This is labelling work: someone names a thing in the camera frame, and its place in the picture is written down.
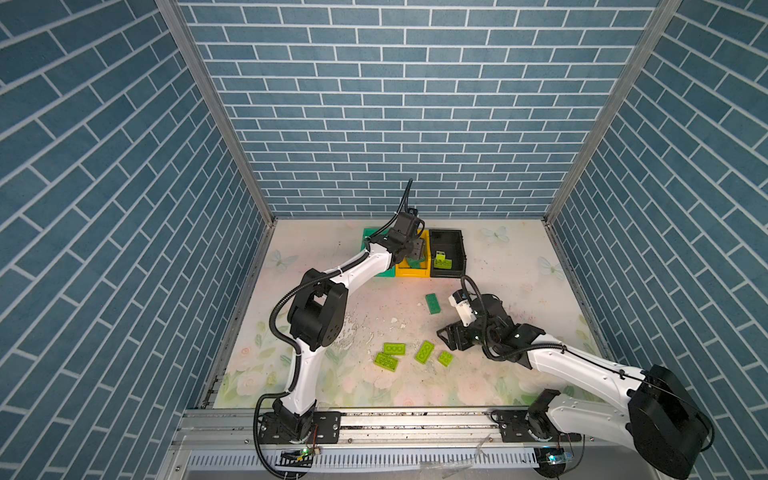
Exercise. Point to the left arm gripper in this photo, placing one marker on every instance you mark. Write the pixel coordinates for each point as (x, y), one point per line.
(417, 248)

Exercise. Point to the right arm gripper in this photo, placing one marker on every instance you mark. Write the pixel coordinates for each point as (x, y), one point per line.
(457, 327)

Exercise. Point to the dark green lego brick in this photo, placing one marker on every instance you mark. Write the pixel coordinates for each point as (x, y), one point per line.
(433, 304)
(414, 263)

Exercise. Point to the small lime lego brick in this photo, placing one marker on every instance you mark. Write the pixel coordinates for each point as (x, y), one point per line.
(445, 359)

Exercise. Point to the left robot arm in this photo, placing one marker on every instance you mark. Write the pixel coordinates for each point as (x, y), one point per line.
(310, 317)

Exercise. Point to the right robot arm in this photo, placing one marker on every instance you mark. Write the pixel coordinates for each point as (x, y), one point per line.
(646, 410)

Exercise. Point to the yellow plastic bin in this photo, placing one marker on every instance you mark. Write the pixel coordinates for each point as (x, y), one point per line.
(417, 269)

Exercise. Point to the green plastic bin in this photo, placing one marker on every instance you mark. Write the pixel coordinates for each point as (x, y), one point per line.
(369, 238)

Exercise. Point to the black plastic bin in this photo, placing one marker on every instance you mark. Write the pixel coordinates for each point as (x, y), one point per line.
(451, 242)

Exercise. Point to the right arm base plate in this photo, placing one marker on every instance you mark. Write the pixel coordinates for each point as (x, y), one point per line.
(518, 425)

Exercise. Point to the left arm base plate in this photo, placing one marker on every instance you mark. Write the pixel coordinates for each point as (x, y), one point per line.
(315, 427)

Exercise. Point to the aluminium corner post left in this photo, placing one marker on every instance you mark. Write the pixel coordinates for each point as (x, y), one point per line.
(181, 34)

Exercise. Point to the aluminium corner post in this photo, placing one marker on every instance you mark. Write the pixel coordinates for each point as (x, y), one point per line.
(181, 34)
(652, 33)

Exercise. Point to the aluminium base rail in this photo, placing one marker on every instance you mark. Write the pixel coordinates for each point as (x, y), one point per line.
(392, 443)

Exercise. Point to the aluminium corner post right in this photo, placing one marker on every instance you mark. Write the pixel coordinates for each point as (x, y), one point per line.
(652, 33)

